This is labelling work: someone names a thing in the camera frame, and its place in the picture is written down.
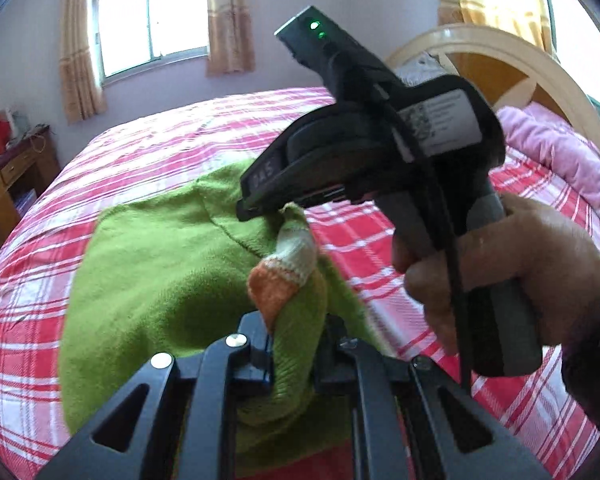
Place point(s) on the bed with red plaid sheet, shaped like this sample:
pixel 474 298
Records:
pixel 130 145

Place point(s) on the bright side window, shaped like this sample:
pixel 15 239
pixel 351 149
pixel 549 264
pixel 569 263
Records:
pixel 585 35

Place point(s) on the wooden desk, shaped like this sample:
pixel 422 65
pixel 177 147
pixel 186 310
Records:
pixel 10 185

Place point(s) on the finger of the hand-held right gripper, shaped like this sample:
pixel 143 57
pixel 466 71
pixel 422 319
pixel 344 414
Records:
pixel 270 185

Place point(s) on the person's right forearm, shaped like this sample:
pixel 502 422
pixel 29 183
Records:
pixel 595 360

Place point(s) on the window with aluminium frame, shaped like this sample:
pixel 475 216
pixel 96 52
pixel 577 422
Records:
pixel 145 22

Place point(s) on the person's right hand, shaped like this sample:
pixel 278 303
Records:
pixel 545 255

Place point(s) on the yellow curtain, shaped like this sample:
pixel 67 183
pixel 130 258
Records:
pixel 495 0

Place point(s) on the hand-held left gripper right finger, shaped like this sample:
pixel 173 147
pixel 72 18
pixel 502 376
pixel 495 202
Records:
pixel 330 365

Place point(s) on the cream wooden headboard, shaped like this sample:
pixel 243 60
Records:
pixel 510 50

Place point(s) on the beige patterned curtain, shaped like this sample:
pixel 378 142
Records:
pixel 230 20
pixel 77 45

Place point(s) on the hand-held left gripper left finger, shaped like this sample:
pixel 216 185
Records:
pixel 260 360

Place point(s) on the green orange striped knit sweater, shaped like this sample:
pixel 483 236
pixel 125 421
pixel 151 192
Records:
pixel 155 285

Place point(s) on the pink quilt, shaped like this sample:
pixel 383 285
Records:
pixel 560 150

